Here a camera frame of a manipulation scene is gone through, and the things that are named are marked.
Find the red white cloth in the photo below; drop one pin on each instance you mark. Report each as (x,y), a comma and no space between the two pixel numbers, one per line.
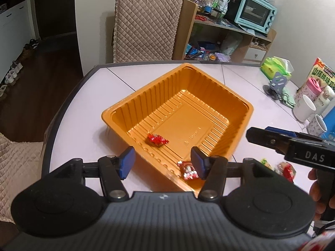
(320,241)

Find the small red candy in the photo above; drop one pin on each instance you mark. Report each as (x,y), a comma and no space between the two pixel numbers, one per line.
(156,139)

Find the blue thermos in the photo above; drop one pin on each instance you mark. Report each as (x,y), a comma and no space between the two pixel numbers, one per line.
(330,120)

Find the green tissue pack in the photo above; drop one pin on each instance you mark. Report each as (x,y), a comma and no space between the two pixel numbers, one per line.
(272,66)

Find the white bottle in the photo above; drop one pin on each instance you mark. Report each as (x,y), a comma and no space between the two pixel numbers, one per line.
(325,98)

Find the white cabinet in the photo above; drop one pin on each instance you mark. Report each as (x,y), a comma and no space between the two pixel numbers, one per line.
(14,28)

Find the black shoe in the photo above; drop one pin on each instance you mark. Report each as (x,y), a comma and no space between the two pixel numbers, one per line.
(34,43)

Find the wooden shelf unit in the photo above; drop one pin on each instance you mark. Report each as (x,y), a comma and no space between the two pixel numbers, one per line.
(186,31)

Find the person's right hand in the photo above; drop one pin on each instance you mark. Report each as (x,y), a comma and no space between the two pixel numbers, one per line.
(317,196)

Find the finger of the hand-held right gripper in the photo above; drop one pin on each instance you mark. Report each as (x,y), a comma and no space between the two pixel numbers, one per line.
(281,131)
(267,138)

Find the crinkled red snack packet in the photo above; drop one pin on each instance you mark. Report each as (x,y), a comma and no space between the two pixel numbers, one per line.
(287,172)

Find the green snack packet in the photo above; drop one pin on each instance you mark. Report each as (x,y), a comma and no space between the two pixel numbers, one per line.
(266,162)

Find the patterned white cup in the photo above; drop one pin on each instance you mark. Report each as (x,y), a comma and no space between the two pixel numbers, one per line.
(316,125)

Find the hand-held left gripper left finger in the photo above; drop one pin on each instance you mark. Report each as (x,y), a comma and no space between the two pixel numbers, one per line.
(127,163)

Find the light blue toaster oven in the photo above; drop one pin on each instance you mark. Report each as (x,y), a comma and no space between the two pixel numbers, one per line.
(257,11)

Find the quilted beige chair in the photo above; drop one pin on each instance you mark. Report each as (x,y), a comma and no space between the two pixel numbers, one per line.
(146,23)
(18,167)

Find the red white snack packet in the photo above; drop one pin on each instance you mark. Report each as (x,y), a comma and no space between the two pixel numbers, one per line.
(188,172)

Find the orange plastic tray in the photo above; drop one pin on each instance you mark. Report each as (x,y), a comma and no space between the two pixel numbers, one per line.
(183,115)

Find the grey phone stand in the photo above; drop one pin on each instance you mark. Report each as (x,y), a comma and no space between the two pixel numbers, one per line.
(278,82)

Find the white sneaker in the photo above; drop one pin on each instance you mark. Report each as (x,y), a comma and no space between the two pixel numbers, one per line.
(16,66)
(2,90)
(11,76)

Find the pink bottle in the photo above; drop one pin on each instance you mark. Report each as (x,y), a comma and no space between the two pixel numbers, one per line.
(310,89)

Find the plain white cup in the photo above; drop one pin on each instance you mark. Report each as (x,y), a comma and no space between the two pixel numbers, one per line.
(303,108)

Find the green yellow snack bag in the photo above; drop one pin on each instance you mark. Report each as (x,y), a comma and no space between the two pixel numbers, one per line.
(323,70)

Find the white plastic bag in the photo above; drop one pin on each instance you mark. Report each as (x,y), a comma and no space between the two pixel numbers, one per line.
(230,44)

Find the dark door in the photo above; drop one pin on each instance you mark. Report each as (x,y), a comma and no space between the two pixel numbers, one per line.
(55,7)

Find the green cloth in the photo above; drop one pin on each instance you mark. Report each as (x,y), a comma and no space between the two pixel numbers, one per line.
(288,99)

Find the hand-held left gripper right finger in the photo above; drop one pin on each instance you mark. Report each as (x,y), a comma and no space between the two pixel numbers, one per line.
(197,162)

